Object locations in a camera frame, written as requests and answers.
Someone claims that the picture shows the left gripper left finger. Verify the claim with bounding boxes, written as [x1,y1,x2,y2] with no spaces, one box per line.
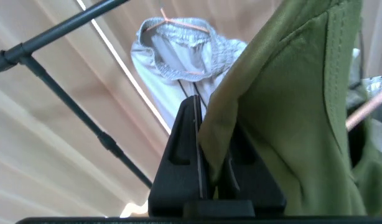
[147,95,215,218]

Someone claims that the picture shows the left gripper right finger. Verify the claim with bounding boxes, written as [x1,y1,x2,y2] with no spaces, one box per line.
[217,123,287,217]

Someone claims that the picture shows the green garment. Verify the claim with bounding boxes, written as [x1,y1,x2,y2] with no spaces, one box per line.
[197,0,382,217]

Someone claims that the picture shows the pale grey shorts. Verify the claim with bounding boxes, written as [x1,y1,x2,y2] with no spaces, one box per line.
[130,17,249,130]

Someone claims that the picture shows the white laundry basket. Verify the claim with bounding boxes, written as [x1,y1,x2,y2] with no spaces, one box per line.
[361,74,382,103]

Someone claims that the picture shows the black clothes rack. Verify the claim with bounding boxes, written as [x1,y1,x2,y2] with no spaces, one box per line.
[0,0,153,189]

